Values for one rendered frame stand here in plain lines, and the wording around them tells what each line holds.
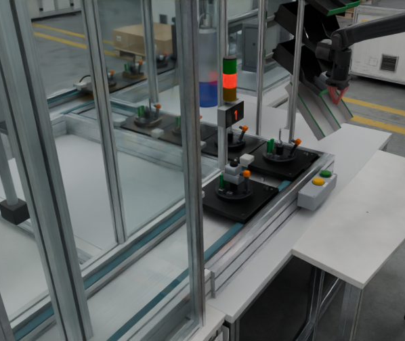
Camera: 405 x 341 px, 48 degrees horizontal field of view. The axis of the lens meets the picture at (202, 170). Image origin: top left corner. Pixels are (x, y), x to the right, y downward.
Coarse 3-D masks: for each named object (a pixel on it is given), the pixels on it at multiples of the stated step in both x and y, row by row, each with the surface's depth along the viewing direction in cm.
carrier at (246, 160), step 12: (264, 144) 201; (276, 144) 201; (252, 156) 187; (264, 156) 187; (276, 156) 183; (288, 156) 186; (300, 156) 190; (312, 156) 190; (252, 168) 185; (264, 168) 182; (276, 168) 182; (288, 168) 181; (300, 168) 181; (288, 180) 177
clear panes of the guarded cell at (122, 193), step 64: (0, 0) 57; (64, 0) 65; (128, 0) 74; (0, 64) 59; (64, 64) 67; (128, 64) 78; (0, 128) 62; (64, 128) 71; (128, 128) 82; (0, 192) 64; (64, 192) 74; (128, 192) 87; (0, 256) 67; (64, 256) 78; (128, 256) 92; (64, 320) 82; (128, 320) 98; (192, 320) 123
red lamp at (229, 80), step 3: (225, 75) 163; (228, 75) 162; (231, 75) 162; (234, 75) 163; (225, 78) 164; (228, 78) 163; (231, 78) 163; (234, 78) 164; (225, 81) 164; (228, 81) 163; (231, 81) 163; (234, 81) 164; (225, 84) 164; (228, 84) 164; (231, 84) 164; (234, 84) 165; (225, 87) 165; (228, 87) 164; (231, 87) 164
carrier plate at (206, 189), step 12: (216, 180) 175; (252, 180) 174; (264, 192) 166; (276, 192) 168; (204, 204) 161; (216, 204) 160; (228, 204) 160; (240, 204) 160; (252, 204) 159; (264, 204) 162; (228, 216) 156; (240, 216) 153; (252, 216) 156
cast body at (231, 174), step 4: (228, 164) 161; (232, 164) 159; (236, 164) 159; (240, 164) 161; (228, 168) 160; (232, 168) 159; (236, 168) 159; (240, 168) 161; (224, 172) 163; (228, 172) 161; (232, 172) 160; (236, 172) 160; (240, 172) 162; (224, 176) 163; (228, 176) 162; (232, 176) 160; (236, 176) 160; (240, 176) 160; (228, 180) 162; (232, 180) 161; (236, 180) 160; (240, 180) 161; (236, 184) 161
